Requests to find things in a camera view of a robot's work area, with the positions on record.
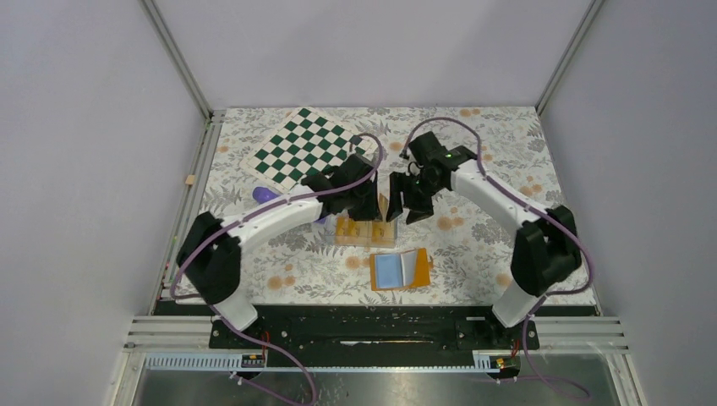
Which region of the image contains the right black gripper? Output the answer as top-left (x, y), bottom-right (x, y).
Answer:
top-left (386, 172), bottom-right (445, 226)

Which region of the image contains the clear plastic card box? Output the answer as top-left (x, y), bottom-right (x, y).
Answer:
top-left (329, 215), bottom-right (398, 249)

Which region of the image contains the orange card holder wallet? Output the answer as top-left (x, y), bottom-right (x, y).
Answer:
top-left (369, 248), bottom-right (433, 291)

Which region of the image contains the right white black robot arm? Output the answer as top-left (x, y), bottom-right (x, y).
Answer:
top-left (386, 132), bottom-right (583, 348)

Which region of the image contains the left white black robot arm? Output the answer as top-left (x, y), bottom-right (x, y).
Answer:
top-left (176, 154), bottom-right (380, 348)

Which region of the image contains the green white chessboard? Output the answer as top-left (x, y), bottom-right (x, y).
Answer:
top-left (240, 107), bottom-right (376, 193)

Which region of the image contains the purple marker pen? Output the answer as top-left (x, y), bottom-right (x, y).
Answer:
top-left (252, 186), bottom-right (309, 205)

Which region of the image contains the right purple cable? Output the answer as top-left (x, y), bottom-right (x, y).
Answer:
top-left (400, 117), bottom-right (594, 402)

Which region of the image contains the purple cable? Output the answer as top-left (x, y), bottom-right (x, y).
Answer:
top-left (169, 132), bottom-right (385, 406)
top-left (400, 117), bottom-right (594, 402)

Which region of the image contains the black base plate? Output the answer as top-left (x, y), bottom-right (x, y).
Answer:
top-left (209, 304), bottom-right (540, 370)

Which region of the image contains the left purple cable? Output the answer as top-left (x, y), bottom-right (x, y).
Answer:
top-left (169, 132), bottom-right (385, 406)

